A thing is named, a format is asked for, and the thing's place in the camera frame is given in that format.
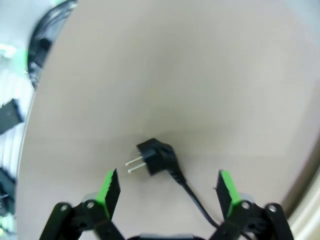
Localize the black power cable with plug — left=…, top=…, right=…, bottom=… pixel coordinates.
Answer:
left=125, top=138, right=253, bottom=238

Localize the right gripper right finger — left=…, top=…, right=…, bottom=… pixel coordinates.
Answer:
left=208, top=169, right=295, bottom=240

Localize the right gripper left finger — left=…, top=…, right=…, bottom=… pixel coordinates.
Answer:
left=41, top=168, right=126, bottom=240

